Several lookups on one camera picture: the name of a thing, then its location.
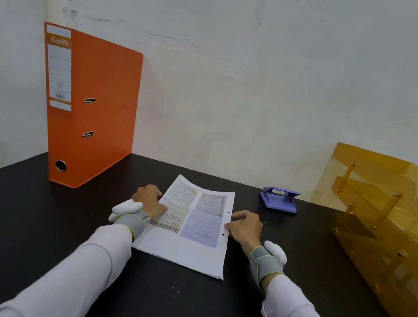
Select purple hole punch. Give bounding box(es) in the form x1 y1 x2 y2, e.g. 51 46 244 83
257 185 302 215

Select person's left hand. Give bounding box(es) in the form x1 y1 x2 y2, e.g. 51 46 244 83
129 182 171 222

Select person's left forearm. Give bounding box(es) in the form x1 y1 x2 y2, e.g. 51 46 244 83
0 208 136 317

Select grey wristband with white tracker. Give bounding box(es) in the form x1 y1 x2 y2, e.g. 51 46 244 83
246 239 290 290
106 197 153 244

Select orange lever arch binder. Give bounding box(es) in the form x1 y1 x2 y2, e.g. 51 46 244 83
22 22 148 196

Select white printed paper sheets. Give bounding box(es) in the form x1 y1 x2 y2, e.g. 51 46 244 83
129 169 238 281

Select person's right hand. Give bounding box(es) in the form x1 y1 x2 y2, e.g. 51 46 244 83
221 207 266 256

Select amber acrylic document tray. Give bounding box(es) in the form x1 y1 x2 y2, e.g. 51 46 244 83
295 140 418 317

